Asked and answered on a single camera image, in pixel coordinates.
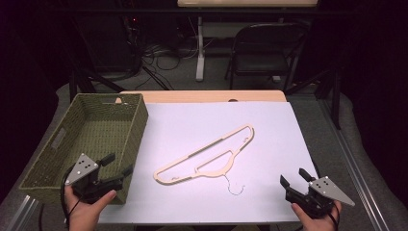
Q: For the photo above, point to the green woven basket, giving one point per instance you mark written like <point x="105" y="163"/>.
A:
<point x="96" y="128"/>

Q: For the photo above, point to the person's left hand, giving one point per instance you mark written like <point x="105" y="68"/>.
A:
<point x="84" y="215"/>

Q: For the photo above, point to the beige clothes hanger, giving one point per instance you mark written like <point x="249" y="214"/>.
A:
<point x="179" y="166"/>

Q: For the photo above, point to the wooden table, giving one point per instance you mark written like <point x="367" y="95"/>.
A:
<point x="205" y="96"/>

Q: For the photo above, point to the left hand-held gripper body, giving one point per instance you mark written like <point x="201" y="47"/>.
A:
<point x="82" y="168"/>

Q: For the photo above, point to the metal rail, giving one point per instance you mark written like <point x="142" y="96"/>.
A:
<point x="22" y="213"/>
<point x="352" y="166"/>

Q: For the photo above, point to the black folding chair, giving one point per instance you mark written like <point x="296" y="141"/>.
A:
<point x="266" y="62"/>

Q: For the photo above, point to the black metal stand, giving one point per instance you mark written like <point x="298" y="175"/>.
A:
<point x="335" y="96"/>
<point x="86" y="82"/>

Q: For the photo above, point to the person's right hand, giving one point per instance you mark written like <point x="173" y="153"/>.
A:
<point x="316" y="223"/>

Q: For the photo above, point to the white board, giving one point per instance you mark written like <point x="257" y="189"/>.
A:
<point x="192" y="122"/>

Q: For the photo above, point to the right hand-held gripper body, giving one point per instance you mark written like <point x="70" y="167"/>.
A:
<point x="327" y="190"/>

